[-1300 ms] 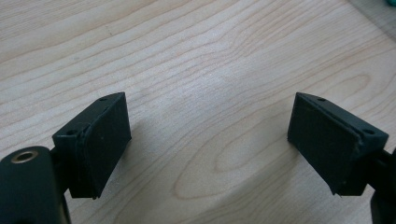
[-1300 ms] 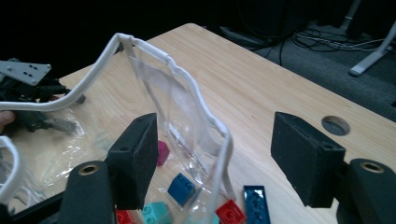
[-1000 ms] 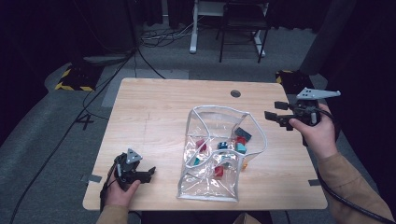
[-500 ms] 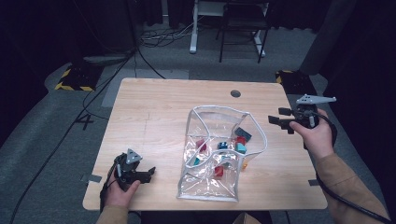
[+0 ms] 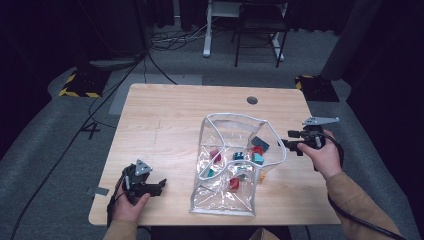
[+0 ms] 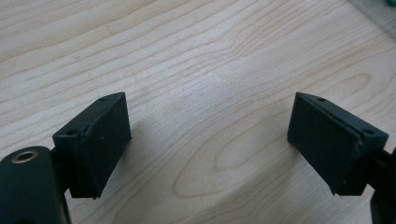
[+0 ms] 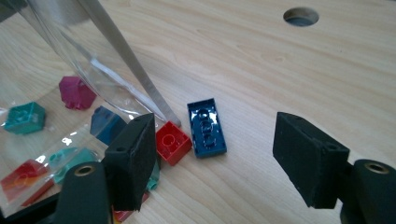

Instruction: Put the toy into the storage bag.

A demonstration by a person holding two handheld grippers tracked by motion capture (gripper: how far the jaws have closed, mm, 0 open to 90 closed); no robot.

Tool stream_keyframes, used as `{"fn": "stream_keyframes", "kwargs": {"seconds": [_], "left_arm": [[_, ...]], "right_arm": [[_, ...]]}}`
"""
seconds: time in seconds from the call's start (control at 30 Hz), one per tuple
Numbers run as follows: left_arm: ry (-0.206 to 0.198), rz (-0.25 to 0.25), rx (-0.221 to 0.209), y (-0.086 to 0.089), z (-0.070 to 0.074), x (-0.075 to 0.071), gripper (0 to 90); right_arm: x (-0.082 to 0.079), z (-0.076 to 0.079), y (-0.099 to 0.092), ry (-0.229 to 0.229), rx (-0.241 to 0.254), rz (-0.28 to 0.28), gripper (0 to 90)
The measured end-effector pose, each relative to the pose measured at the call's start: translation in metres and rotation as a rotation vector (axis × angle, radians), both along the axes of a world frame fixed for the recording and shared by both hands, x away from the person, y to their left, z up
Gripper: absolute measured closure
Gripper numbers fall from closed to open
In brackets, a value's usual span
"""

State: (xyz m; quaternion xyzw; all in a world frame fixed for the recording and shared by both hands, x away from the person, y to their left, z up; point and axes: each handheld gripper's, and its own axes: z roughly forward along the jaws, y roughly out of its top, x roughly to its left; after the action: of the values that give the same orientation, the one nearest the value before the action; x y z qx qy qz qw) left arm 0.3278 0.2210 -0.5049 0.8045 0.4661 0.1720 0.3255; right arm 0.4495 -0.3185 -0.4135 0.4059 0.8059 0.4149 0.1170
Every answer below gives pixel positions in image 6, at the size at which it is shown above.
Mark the clear plastic zipper bag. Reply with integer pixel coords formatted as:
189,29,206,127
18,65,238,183
348,0,396,41

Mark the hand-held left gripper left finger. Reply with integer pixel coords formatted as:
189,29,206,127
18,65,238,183
51,91,133,200

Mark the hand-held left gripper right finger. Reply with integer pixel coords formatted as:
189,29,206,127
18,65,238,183
286,91,389,197

